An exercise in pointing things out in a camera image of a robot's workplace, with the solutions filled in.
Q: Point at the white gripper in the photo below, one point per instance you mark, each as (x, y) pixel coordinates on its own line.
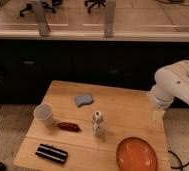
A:
(161, 100)

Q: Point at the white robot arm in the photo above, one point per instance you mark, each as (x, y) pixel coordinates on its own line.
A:
(171, 81)

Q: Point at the wooden table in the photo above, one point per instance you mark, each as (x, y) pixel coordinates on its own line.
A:
(105, 115)

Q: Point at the dark red oblong object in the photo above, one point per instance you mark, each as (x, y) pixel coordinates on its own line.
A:
(69, 126)

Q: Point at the white paper cup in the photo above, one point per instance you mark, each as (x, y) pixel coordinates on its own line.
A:
(44, 114)

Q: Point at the black white striped box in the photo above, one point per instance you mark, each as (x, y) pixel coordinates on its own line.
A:
(52, 153)

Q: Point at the black office chair right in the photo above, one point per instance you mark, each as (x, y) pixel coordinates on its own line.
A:
(91, 3)

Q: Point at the black office chair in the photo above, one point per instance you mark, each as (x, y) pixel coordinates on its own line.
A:
(36, 7)
(91, 3)

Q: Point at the black cabinet front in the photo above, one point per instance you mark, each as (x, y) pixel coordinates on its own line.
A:
(27, 67)

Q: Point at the black office chair left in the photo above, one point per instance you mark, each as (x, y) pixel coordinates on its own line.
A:
(36, 7)

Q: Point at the grey metal post right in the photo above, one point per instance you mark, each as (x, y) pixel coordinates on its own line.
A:
(109, 17)

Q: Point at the grey metal post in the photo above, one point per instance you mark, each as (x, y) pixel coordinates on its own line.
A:
(109, 17)
(42, 23)

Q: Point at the grey metal post left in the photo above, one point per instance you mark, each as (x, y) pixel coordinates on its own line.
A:
(42, 23)

